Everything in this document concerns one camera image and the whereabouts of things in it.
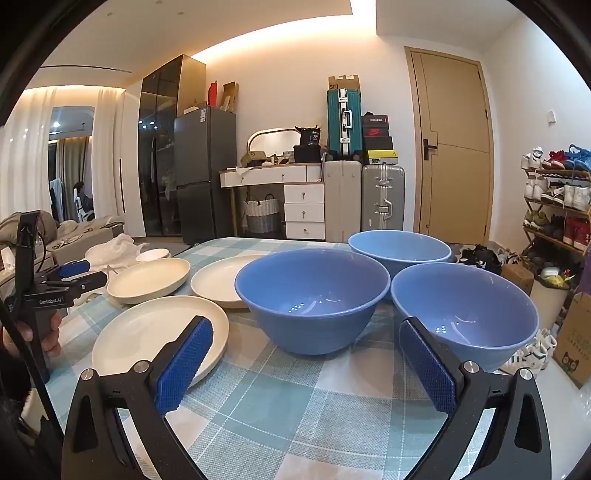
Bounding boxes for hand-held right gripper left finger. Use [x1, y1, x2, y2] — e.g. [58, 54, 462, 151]
[62, 315, 215, 480]

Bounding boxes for white wardrobe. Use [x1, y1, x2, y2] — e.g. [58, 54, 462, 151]
[115, 83, 146, 237]

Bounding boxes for brown cardboard box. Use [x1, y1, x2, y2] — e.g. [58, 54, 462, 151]
[501, 263, 535, 296]

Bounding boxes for blue bowl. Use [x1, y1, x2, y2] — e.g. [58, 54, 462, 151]
[347, 230, 452, 280]
[390, 263, 540, 374]
[235, 248, 391, 355]

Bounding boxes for cardboard box with cat print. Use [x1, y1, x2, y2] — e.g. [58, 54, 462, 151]
[553, 291, 591, 389]

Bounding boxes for teal suitcase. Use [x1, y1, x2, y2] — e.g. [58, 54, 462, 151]
[327, 88, 362, 160]

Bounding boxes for shoe rack with shoes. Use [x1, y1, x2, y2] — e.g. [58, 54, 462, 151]
[521, 144, 591, 278]

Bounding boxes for white sheer curtain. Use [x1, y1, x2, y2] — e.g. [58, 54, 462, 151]
[0, 88, 126, 222]

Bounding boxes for scattered pile of shoes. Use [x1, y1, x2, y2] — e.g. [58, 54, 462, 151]
[455, 244, 523, 274]

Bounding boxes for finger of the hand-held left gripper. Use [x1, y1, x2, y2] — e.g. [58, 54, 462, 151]
[59, 270, 109, 296]
[47, 259, 92, 283]

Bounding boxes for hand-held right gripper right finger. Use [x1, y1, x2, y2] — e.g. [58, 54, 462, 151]
[399, 316, 552, 480]

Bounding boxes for white trash bin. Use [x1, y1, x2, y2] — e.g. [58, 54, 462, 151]
[530, 272, 572, 331]

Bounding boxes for woven laundry basket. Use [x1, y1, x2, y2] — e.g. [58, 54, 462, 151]
[244, 195, 281, 234]

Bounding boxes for brown curtain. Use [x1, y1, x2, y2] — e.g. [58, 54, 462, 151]
[62, 136, 91, 219]

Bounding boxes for teal checked tablecloth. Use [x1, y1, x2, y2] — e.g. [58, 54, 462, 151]
[46, 237, 513, 480]

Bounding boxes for beige suitcase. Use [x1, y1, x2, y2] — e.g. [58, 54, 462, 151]
[323, 159, 362, 243]

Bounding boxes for black glass cabinet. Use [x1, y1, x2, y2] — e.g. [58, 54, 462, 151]
[139, 54, 207, 237]

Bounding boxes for cream plate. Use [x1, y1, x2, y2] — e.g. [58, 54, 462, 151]
[91, 295, 229, 391]
[191, 255, 273, 309]
[106, 257, 191, 305]

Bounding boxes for wooden door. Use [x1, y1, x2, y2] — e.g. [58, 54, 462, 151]
[405, 46, 496, 245]

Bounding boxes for grey refrigerator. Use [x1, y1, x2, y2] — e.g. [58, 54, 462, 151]
[174, 106, 237, 245]

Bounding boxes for oval mirror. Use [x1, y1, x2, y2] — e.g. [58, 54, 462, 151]
[247, 128, 302, 163]

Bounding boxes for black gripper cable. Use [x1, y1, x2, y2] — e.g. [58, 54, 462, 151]
[0, 217, 65, 448]

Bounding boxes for wooden shoe rack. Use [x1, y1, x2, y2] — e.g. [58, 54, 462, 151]
[522, 166, 591, 275]

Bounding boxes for white plastic bag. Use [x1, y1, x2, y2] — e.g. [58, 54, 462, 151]
[85, 233, 149, 274]

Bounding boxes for person's left hand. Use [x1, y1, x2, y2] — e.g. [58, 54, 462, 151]
[1, 310, 62, 357]

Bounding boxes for white dressing table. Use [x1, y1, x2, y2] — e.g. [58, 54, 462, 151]
[219, 164, 326, 241]

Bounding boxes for silver suitcase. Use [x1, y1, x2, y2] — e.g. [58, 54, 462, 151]
[361, 164, 406, 232]

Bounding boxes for person's left forearm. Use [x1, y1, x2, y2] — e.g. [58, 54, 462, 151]
[0, 344, 65, 480]

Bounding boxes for grey sofa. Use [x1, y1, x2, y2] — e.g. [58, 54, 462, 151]
[0, 210, 126, 280]

